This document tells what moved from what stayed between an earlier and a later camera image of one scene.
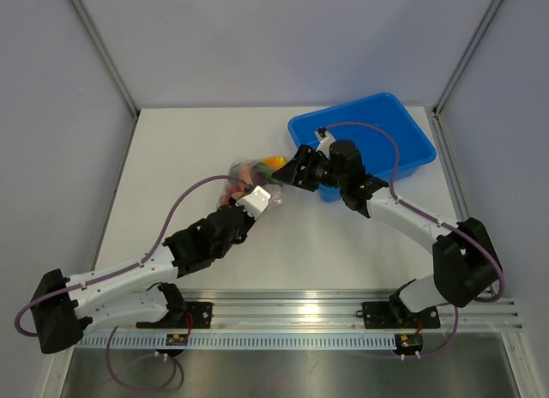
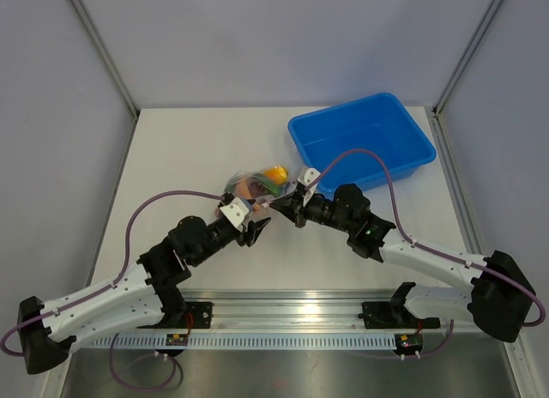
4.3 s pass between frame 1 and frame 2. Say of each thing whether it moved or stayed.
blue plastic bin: stayed
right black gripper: moved
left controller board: stayed
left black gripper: stayed
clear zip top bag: moved
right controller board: stayed
